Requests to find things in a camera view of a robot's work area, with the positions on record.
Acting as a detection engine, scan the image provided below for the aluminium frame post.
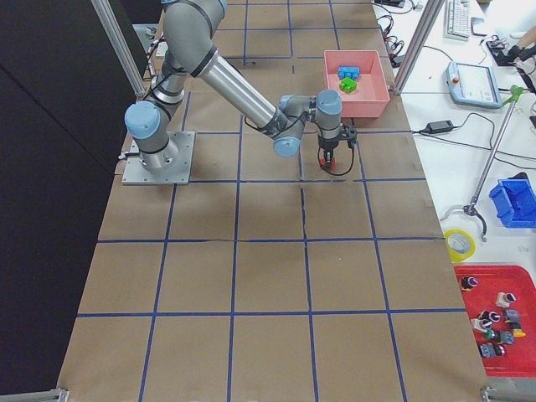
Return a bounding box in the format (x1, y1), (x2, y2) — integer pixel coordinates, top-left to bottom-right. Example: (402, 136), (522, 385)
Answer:
(391, 0), (445, 95)

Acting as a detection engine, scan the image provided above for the red toy block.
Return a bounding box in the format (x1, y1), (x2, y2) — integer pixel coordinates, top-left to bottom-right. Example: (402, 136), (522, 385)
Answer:
(320, 158), (335, 172)

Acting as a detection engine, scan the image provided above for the reacher grabber tool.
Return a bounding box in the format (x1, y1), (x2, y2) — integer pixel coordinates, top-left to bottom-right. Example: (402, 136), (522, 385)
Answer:
(440, 85), (523, 242)

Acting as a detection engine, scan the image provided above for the pink plastic box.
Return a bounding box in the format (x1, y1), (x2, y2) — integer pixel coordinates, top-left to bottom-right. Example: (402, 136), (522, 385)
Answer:
(324, 50), (390, 118)

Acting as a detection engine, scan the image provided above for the white keyboard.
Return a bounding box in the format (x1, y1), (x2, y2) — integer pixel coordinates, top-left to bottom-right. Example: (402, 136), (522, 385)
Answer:
(443, 0), (471, 41)

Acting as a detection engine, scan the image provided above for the blue toy block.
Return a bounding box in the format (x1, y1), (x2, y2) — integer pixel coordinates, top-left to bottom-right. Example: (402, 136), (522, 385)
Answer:
(338, 65), (361, 80)

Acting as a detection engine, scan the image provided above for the yellow tape roll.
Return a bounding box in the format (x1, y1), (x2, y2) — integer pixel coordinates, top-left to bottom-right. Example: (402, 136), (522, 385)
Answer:
(445, 229), (476, 263)

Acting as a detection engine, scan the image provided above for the teach pendant tablet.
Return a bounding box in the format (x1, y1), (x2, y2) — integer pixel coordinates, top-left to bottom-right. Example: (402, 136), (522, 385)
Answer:
(446, 61), (503, 109)

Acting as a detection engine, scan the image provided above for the green toy block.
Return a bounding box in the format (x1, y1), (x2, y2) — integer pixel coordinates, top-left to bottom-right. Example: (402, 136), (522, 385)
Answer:
(338, 77), (358, 94)

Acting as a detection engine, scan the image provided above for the black smartphone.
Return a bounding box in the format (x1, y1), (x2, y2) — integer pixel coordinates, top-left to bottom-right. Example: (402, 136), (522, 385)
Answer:
(471, 18), (487, 37)

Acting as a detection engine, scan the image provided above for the blue storage bin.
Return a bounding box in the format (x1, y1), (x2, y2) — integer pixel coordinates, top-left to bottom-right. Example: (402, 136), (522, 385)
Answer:
(489, 178), (535, 229)

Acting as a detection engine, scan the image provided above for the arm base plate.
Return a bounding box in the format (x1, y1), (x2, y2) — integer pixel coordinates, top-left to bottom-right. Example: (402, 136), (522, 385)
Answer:
(121, 131), (197, 185)

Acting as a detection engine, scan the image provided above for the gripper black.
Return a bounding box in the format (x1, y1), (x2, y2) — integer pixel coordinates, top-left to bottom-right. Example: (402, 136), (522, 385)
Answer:
(317, 135), (342, 168)

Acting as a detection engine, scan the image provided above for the red parts tray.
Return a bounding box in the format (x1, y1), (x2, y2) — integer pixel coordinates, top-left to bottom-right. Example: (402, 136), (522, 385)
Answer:
(455, 265), (535, 378)

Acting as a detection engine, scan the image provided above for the black power adapter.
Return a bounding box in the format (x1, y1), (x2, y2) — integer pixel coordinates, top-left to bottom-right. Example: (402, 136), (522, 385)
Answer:
(423, 120), (455, 135)

